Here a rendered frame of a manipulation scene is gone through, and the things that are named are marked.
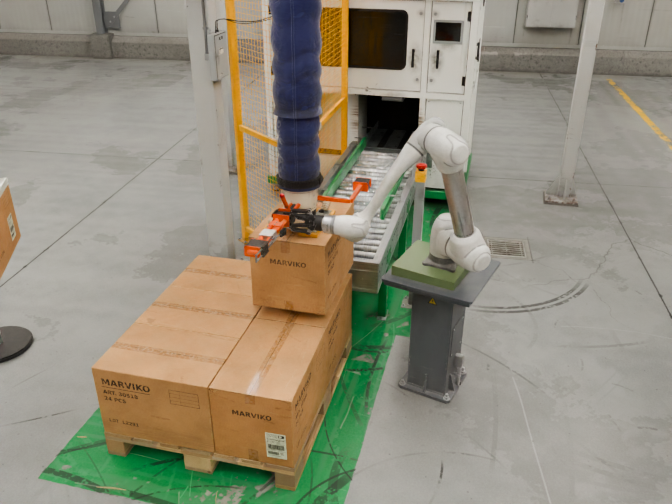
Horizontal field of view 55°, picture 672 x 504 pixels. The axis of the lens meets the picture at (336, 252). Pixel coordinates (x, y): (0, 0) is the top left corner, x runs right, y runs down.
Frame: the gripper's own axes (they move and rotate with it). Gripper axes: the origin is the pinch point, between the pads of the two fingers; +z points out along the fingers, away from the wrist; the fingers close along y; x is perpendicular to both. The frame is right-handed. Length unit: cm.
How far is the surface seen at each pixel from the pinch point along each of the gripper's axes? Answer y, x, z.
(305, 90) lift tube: -58, 18, -6
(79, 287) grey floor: 117, 87, 191
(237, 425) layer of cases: 81, -57, 5
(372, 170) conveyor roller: 61, 242, 3
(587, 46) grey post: -32, 349, -162
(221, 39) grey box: -57, 143, 89
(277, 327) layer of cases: 61, -3, 4
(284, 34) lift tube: -82, 17, 3
